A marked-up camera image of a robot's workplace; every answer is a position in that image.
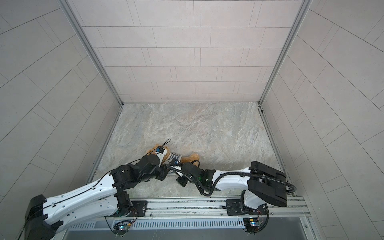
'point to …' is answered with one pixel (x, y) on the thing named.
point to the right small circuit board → (252, 225)
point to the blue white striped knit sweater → (172, 155)
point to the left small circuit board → (122, 227)
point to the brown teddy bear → (188, 158)
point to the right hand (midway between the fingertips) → (173, 174)
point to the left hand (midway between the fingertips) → (173, 168)
